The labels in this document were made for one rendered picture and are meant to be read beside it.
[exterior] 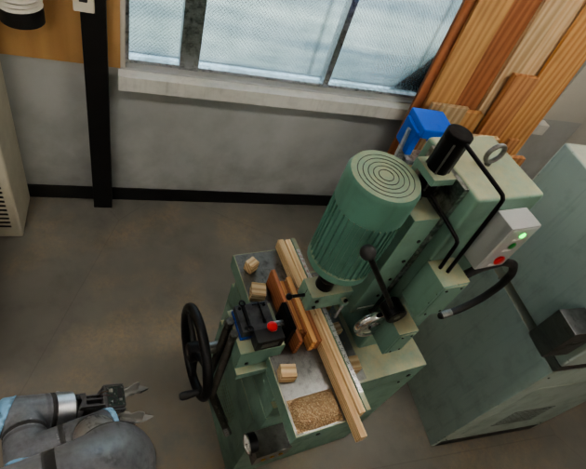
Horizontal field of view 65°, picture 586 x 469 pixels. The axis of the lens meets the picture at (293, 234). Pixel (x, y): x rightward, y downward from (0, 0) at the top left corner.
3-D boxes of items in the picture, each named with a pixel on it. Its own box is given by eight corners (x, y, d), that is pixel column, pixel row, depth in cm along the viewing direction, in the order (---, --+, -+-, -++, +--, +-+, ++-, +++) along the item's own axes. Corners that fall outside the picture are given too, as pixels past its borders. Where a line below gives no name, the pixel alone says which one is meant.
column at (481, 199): (331, 292, 164) (427, 134, 112) (381, 283, 174) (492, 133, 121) (357, 349, 152) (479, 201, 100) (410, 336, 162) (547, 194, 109)
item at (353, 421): (274, 247, 158) (277, 239, 155) (280, 246, 159) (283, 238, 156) (355, 442, 122) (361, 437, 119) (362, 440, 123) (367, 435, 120)
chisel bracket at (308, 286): (295, 294, 137) (303, 277, 131) (335, 287, 143) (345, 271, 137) (304, 314, 133) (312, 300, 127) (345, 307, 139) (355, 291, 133)
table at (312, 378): (202, 268, 151) (204, 257, 147) (286, 257, 164) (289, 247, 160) (257, 457, 118) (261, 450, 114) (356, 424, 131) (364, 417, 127)
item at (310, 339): (281, 287, 148) (286, 276, 144) (286, 286, 148) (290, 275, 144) (307, 351, 135) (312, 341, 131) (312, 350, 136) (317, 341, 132)
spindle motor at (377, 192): (297, 237, 123) (336, 149, 100) (352, 231, 130) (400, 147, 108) (321, 292, 113) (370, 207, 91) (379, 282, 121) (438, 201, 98)
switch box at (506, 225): (460, 251, 118) (498, 209, 107) (488, 247, 122) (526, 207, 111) (473, 271, 115) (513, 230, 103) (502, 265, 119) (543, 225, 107)
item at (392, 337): (368, 328, 139) (384, 307, 131) (387, 323, 142) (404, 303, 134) (382, 355, 134) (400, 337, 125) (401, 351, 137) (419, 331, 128)
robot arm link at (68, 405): (48, 436, 113) (46, 399, 118) (70, 434, 116) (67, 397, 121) (59, 422, 108) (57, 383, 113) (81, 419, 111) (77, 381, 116)
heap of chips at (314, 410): (286, 401, 124) (289, 395, 121) (330, 388, 130) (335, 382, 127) (297, 435, 119) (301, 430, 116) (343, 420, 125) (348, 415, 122)
